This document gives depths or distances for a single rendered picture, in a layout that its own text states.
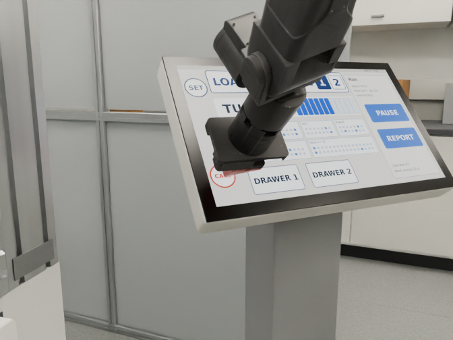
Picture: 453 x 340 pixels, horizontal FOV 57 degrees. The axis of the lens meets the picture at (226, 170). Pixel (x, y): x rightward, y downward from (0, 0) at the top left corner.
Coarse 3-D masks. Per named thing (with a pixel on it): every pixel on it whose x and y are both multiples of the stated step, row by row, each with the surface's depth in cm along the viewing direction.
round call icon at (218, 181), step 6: (210, 168) 63; (210, 174) 63; (216, 174) 63; (222, 174) 63; (210, 180) 62; (216, 180) 62; (222, 180) 63; (228, 180) 63; (234, 180) 63; (216, 186) 62; (222, 186) 62; (228, 186) 62; (234, 186) 63
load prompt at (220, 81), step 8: (208, 72) 73; (216, 72) 74; (224, 72) 74; (336, 72) 85; (208, 80) 72; (216, 80) 73; (224, 80) 73; (232, 80) 74; (328, 80) 83; (336, 80) 84; (216, 88) 72; (224, 88) 72; (232, 88) 73; (240, 88) 74; (312, 88) 80; (320, 88) 81; (328, 88) 81; (336, 88) 82; (344, 88) 83
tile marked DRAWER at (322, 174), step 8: (336, 160) 72; (344, 160) 73; (312, 168) 70; (320, 168) 70; (328, 168) 71; (336, 168) 72; (344, 168) 72; (352, 168) 73; (312, 176) 69; (320, 176) 69; (328, 176) 70; (336, 176) 71; (344, 176) 71; (352, 176) 72; (320, 184) 69; (328, 184) 69; (336, 184) 70; (344, 184) 70
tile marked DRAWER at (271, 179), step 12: (264, 168) 66; (276, 168) 67; (288, 168) 68; (252, 180) 64; (264, 180) 65; (276, 180) 66; (288, 180) 67; (300, 180) 68; (264, 192) 64; (276, 192) 65
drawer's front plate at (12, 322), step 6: (0, 318) 40; (6, 318) 40; (0, 324) 39; (6, 324) 40; (12, 324) 40; (0, 330) 39; (6, 330) 40; (12, 330) 40; (0, 336) 39; (6, 336) 40; (12, 336) 40
